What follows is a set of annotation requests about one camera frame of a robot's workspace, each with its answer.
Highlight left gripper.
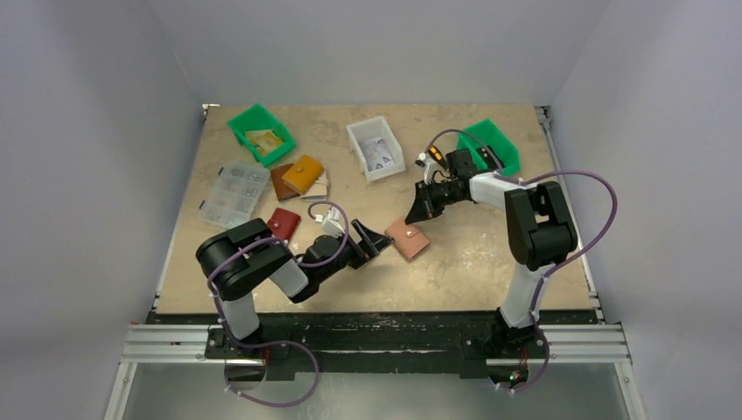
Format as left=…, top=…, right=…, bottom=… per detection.
left=317, top=220, right=394, bottom=284

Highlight pink card holder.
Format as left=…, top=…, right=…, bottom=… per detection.
left=384, top=216, right=431, bottom=262

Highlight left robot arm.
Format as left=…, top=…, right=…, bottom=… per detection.
left=195, top=219, right=395, bottom=358

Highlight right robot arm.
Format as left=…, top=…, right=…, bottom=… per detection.
left=405, top=147, right=578, bottom=356

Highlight cards in white bin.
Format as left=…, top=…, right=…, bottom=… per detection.
left=359, top=137, right=396, bottom=172

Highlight beige card holder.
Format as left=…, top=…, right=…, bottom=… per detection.
left=301, top=171, right=330, bottom=201

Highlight red card holder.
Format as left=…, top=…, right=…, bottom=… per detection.
left=266, top=207, right=301, bottom=242

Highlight yellow card holder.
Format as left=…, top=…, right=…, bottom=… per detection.
left=282, top=155, right=325, bottom=195

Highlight brown card holder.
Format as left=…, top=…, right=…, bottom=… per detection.
left=270, top=164, right=300, bottom=202

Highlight cards in green bin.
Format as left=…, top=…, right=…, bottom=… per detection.
left=244, top=129, right=284, bottom=157

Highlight yellow black screwdriver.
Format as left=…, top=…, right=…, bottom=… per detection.
left=427, top=145, right=448, bottom=171

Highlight white bin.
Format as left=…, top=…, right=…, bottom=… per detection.
left=346, top=115, right=406, bottom=183

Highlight black item in bin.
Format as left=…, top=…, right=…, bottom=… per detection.
left=476, top=146, right=501, bottom=171

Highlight right green bin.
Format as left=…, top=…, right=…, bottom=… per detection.
left=457, top=119, right=521, bottom=177

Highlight green bin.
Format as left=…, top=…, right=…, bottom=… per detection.
left=227, top=104, right=296, bottom=167
left=457, top=119, right=521, bottom=177

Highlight clear compartment organizer box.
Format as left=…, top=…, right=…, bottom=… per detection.
left=199, top=161, right=270, bottom=229

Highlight left green bin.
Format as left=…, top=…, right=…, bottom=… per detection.
left=227, top=104, right=296, bottom=167

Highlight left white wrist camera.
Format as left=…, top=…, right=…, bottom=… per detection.
left=312, top=206, right=346, bottom=238

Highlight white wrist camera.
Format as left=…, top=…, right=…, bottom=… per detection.
left=312, top=206, right=346, bottom=238
left=415, top=152, right=439, bottom=185

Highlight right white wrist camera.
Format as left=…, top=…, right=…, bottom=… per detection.
left=415, top=152, right=439, bottom=185

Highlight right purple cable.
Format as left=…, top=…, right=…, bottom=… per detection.
left=425, top=128, right=620, bottom=396

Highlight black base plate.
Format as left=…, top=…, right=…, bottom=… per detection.
left=146, top=310, right=599, bottom=382

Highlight aluminium frame rail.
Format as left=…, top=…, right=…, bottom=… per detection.
left=120, top=325, right=631, bottom=365

